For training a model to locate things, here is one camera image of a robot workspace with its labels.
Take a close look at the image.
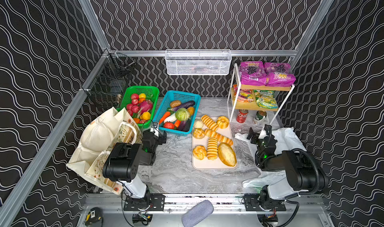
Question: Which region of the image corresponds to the purple snack bag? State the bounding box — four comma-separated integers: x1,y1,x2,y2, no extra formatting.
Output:
264,63,296,87
239,61,267,86

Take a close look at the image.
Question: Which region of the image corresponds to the red soda can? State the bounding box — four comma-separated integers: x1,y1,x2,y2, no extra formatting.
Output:
236,110,249,123

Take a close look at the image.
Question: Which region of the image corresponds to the orange carrot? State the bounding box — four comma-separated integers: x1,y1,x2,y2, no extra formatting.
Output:
159,111,171,124

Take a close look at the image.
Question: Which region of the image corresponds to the pink dragon fruit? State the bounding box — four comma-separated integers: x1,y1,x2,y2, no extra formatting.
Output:
137,100,153,116

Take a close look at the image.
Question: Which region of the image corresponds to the white wire wall basket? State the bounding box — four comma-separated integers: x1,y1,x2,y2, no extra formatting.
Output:
165,49,232,76

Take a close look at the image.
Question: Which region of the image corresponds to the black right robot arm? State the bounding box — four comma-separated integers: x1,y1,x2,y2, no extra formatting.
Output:
247,125,329,211

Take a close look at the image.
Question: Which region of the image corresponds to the floral canvas tote bag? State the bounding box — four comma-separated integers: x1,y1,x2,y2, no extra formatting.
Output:
77,108,147,199

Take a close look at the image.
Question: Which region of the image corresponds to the green cabbage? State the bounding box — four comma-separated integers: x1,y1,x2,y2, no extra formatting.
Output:
175,108,191,122

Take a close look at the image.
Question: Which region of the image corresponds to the cream canvas tote bag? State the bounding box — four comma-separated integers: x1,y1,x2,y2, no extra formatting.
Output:
67,107,128,175

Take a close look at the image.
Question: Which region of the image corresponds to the green yellow snack bag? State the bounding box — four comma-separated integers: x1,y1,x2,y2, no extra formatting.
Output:
254,90,279,110

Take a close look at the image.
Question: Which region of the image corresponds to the striped bread roll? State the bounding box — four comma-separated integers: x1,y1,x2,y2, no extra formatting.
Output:
207,137,218,160

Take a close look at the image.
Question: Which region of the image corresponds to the knotted round bun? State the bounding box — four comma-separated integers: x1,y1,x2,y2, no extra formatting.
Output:
193,146,207,160

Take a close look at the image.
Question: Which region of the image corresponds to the black wire wall basket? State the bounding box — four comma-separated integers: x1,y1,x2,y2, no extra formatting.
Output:
85,53,137,109

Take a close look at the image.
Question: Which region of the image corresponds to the white wooden two-tier shelf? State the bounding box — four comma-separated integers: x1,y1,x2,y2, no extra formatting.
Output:
227,63,296,125

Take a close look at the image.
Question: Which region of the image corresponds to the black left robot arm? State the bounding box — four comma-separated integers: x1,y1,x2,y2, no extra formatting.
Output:
103,130,167,212

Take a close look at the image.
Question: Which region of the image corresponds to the purple eggplant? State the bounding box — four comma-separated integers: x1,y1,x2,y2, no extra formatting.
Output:
168,101,196,112

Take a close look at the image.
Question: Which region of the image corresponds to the white plastic bag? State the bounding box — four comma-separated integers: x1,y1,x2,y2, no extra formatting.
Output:
234,126,307,189

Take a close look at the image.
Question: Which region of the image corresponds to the green plastic basket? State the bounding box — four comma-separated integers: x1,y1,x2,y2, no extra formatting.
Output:
115,86,160,130

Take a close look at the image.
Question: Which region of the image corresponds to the pumpkin shaped bread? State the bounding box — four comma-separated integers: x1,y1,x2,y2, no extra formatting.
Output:
217,116,230,129

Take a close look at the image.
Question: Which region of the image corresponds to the grey cloth pad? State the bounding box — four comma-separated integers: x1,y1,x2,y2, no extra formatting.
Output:
182,200,214,227

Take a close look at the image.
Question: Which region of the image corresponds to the yellow black tape measure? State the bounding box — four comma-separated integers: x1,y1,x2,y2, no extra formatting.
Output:
84,207,104,227

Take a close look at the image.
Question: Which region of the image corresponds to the green white can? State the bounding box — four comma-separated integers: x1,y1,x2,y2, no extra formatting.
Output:
253,111,267,125

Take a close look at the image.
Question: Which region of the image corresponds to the oval golden bread loaf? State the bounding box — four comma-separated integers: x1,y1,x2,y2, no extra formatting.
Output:
218,143,237,167

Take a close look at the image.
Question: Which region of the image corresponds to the teal plastic basket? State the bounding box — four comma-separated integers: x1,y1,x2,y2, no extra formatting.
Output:
153,91,201,136

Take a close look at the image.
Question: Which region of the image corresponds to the orange red snack bag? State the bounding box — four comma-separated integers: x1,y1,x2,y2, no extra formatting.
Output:
238,89,254,103

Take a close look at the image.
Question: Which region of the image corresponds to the beige bread tray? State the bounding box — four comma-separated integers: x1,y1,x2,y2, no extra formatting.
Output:
192,115,238,170

